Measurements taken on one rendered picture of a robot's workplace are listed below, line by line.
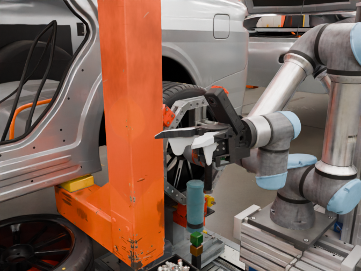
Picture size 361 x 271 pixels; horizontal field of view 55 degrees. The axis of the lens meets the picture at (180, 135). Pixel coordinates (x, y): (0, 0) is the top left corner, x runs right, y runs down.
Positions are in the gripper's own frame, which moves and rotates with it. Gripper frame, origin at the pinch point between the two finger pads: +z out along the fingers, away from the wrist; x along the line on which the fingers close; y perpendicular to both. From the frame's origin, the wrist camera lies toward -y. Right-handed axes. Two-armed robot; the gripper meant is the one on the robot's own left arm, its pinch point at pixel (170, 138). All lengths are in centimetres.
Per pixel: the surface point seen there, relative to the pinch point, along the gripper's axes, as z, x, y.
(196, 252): -34, 49, 58
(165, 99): -46, 86, -1
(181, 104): -51, 79, 2
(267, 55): -266, 237, -25
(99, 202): -8, 85, 41
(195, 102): -60, 80, 2
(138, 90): -17, 51, -8
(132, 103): -14, 51, -4
